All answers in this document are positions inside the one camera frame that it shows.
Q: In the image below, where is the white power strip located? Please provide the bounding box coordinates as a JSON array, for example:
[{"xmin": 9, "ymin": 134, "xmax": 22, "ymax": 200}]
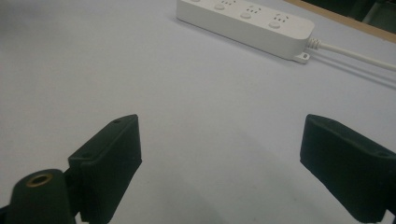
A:
[{"xmin": 176, "ymin": 0, "xmax": 316, "ymax": 64}]

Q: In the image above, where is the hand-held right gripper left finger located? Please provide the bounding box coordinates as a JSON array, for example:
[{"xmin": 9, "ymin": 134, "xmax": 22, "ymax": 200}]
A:
[{"xmin": 67, "ymin": 114, "xmax": 143, "ymax": 224}]

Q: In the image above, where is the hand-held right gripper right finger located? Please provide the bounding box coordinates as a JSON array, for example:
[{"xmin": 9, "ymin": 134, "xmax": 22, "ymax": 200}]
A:
[{"xmin": 299, "ymin": 113, "xmax": 396, "ymax": 224}]

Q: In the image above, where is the white power strip cable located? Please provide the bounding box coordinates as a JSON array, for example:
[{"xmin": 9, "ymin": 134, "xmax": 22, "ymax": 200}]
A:
[{"xmin": 306, "ymin": 37, "xmax": 396, "ymax": 72}]

